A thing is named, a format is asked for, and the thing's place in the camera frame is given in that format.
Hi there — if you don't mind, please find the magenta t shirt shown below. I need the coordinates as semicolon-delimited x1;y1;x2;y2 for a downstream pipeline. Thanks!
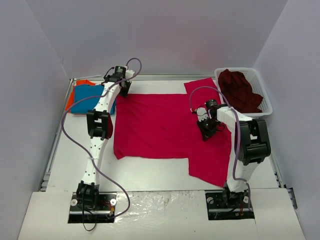
113;78;232;187

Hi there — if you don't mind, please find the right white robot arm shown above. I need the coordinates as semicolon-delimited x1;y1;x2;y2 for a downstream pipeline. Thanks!
195;99;271;207

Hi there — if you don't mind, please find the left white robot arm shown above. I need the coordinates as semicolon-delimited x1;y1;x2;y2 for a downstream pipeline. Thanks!
76;65;135;209

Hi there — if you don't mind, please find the blue folded t shirt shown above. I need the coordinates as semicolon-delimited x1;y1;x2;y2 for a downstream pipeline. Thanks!
70;84;116;116

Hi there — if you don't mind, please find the dark red t shirt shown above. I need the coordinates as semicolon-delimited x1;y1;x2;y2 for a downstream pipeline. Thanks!
218;69;264;114

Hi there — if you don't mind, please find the orange folded t shirt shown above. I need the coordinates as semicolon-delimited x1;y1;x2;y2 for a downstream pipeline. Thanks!
65;79;96;111

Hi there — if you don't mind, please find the white plastic basket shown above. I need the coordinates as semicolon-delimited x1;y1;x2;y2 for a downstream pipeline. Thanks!
214;67;273;119

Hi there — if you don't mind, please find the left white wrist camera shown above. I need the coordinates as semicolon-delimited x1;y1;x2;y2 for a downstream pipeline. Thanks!
125;69;135;79

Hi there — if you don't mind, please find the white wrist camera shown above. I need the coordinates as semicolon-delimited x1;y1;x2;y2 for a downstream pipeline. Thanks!
125;69;135;79
196;107;209;122

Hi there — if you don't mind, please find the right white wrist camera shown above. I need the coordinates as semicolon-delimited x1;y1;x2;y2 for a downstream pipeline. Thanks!
196;107;209;122

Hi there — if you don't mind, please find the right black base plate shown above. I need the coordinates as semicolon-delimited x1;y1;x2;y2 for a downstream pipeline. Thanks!
205;190;255;221

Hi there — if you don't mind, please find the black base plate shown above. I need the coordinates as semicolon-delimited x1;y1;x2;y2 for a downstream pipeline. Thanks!
205;190;255;221
67;192;117;224

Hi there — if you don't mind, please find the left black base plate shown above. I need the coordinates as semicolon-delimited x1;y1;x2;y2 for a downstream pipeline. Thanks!
67;192;117;224

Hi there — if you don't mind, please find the thin black cable loop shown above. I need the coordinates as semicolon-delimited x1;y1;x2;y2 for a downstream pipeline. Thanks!
82;212;98;232

